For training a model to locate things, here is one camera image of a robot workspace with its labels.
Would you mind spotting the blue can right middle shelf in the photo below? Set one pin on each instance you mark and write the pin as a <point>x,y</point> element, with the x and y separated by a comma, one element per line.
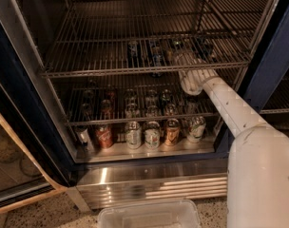
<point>204,50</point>

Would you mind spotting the blue can shelf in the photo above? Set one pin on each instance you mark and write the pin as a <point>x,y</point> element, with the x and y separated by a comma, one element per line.
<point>204,50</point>
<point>155,53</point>

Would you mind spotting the copper orange can bottom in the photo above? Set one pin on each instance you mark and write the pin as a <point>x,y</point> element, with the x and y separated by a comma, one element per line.
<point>171,132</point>

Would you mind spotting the dark can left middle shelf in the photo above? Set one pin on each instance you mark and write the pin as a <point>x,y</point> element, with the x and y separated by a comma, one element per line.
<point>133,54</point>

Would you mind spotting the wire shelf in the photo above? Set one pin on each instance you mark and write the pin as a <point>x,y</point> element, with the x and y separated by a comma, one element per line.
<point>92,40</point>
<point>117,99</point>

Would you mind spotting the open glass fridge door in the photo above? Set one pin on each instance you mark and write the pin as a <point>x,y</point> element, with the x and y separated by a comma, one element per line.
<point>30,169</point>

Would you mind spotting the white tilted can bottom right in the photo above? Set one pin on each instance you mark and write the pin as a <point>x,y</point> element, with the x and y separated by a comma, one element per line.
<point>196,127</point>

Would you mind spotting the middle wire shelf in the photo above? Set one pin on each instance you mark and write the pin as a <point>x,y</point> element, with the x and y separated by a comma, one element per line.
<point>117,99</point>

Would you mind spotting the stainless steel display fridge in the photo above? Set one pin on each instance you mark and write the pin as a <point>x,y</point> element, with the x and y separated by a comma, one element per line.
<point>116,175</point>

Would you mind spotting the white green can bottom left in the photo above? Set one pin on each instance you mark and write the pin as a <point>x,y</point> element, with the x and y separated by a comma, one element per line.
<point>133,135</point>

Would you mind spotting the clear plastic bin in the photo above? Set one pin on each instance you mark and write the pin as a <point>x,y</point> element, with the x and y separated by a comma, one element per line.
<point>179,213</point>

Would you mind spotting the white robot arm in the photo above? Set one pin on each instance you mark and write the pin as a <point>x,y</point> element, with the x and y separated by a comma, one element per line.
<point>258,162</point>

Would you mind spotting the upper wire shelf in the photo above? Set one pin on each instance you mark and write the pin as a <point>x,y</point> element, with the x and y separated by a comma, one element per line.
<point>92,40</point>

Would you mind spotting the red soda can bottom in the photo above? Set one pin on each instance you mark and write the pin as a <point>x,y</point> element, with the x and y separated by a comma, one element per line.
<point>104,135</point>

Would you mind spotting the silver slim can bottom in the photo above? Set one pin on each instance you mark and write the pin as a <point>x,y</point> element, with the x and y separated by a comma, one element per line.
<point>84,137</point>

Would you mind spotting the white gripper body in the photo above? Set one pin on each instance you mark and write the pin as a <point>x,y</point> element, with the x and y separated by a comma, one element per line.
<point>186,67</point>

